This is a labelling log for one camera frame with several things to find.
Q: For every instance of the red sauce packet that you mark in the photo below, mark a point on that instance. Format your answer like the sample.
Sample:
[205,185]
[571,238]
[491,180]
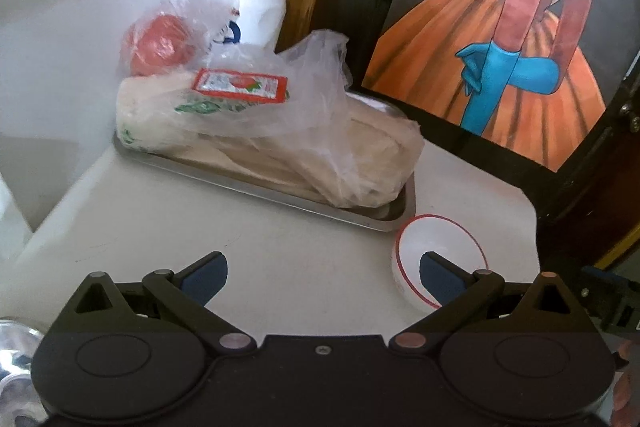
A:
[240,84]

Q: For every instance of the white green-printed food package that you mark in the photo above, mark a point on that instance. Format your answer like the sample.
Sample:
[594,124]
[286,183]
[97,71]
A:
[155,112]

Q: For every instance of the plastic bag of flatbread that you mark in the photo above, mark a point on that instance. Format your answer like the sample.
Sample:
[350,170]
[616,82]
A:
[350,157]

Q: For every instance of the red tomato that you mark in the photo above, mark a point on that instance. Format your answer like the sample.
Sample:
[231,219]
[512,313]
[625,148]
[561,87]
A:
[157,44]

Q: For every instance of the metal door latch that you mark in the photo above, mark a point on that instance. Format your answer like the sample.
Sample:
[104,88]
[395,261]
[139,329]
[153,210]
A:
[632,117]

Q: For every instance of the rectangular steel tray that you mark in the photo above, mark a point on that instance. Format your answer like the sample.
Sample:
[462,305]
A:
[235,179]

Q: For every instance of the person's right hand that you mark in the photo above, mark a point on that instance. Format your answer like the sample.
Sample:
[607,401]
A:
[627,382]

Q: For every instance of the girl in orange skirt poster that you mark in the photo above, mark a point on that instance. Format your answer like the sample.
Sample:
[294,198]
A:
[450,57]

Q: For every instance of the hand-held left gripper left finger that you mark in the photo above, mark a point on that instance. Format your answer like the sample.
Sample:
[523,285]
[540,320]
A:
[202,279]

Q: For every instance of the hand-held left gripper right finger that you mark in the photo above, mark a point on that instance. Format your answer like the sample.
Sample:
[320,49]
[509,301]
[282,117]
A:
[436,277]

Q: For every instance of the white ceramic bowl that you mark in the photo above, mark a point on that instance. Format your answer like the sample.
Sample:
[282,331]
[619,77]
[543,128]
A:
[435,237]

